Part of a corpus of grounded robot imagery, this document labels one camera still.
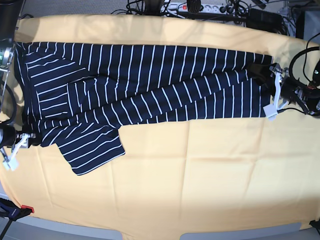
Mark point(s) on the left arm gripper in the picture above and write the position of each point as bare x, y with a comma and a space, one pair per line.
294, 91

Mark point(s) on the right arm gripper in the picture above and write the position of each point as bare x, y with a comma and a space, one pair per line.
9, 136

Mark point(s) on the navy white striped T-shirt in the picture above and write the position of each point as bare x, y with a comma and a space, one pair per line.
78, 95

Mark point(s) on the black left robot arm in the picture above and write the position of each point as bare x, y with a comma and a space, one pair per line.
315, 82

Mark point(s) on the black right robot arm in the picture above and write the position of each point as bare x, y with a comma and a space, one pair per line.
10, 14

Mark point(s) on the black power adapter box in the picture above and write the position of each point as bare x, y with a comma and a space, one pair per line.
263, 20

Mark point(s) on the blue red bar clamp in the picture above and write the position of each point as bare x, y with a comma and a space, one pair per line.
13, 213

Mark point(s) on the white power strip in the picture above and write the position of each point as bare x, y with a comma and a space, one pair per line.
181, 8

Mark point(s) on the yellow table cloth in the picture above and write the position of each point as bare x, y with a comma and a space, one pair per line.
177, 177

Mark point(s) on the black clamp right corner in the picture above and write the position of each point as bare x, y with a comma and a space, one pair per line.
315, 224

